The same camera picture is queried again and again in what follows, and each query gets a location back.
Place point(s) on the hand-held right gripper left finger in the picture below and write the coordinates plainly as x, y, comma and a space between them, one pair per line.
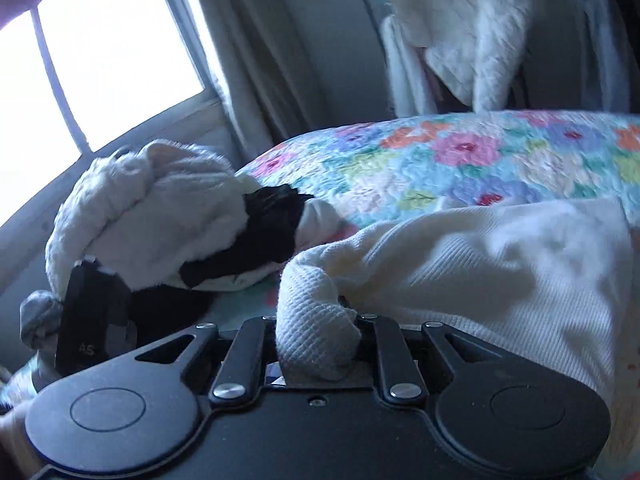
240, 360

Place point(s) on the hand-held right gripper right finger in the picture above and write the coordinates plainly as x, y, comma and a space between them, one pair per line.
397, 360

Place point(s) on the cream waffle knit garment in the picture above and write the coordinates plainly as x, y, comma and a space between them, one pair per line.
475, 280

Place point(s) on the grey sock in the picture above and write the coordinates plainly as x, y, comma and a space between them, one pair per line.
40, 317

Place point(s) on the white fluffy garment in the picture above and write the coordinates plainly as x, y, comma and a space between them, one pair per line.
140, 210

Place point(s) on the black and white garment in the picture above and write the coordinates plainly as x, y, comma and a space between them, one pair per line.
265, 225

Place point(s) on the floral quilt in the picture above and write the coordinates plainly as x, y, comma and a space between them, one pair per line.
450, 160

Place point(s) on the window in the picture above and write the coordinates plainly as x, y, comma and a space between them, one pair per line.
115, 60

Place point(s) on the white hanging towel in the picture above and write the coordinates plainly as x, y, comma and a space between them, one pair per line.
405, 75

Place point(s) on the beige curtain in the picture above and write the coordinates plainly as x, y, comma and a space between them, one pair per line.
260, 60

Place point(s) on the white hanging garment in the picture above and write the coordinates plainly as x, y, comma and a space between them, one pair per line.
465, 25

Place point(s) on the pale hanging garment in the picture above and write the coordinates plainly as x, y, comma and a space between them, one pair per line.
602, 35

